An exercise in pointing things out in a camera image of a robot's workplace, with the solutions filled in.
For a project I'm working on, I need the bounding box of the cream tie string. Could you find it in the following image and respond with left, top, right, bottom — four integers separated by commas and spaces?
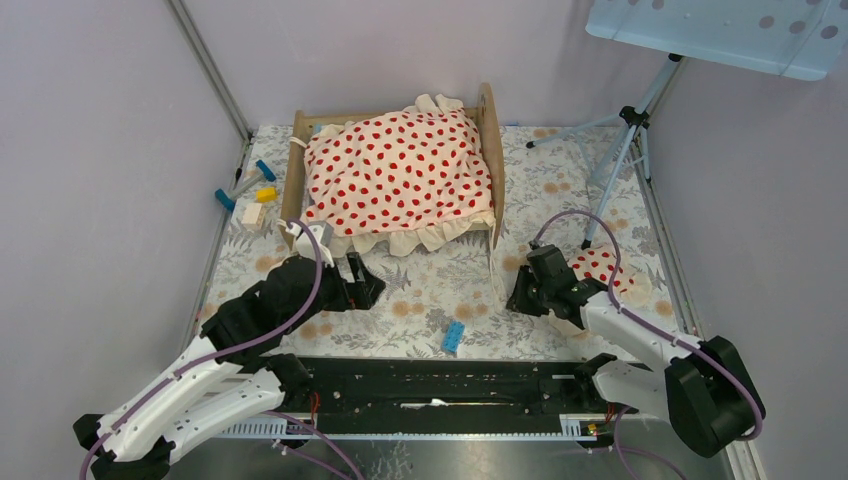
486, 228, 513, 306

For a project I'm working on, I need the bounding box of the large strawberry print cushion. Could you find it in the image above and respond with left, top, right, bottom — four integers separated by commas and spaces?
299, 94, 498, 260

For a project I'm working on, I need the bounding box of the wooden pet bed frame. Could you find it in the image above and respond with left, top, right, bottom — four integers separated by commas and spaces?
278, 82, 508, 252

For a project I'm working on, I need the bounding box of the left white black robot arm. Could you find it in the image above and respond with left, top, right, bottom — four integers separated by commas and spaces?
73, 253, 386, 479

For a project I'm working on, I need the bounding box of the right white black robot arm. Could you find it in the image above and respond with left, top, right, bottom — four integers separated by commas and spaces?
507, 244, 766, 458

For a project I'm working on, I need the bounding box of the small strawberry print pillow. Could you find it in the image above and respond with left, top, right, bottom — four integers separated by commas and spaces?
548, 244, 654, 337

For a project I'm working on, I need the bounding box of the floral table mat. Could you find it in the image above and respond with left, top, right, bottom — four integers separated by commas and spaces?
194, 126, 682, 360

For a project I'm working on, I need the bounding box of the blue toy brick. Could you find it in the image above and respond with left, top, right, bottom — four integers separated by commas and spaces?
441, 321, 465, 355

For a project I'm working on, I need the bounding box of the beige wooden toy block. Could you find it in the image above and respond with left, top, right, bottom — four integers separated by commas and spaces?
241, 202, 266, 231

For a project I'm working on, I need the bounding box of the yellow toy block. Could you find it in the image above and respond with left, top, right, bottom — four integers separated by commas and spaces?
256, 187, 278, 203

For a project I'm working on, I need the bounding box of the grey tripod stand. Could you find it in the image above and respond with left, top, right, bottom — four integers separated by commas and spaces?
526, 53, 684, 248

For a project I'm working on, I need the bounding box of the light blue perforated tray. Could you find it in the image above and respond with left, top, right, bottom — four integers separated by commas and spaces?
586, 0, 847, 81

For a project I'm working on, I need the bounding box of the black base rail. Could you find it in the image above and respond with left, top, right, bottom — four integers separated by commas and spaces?
218, 354, 641, 439

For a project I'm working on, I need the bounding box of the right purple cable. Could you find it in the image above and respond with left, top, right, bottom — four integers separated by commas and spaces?
529, 210, 765, 480

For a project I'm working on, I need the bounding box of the purple cable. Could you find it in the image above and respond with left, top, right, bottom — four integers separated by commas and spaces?
529, 210, 765, 480
78, 219, 366, 480

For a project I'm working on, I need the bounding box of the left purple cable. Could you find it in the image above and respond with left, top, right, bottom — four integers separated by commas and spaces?
78, 219, 366, 480

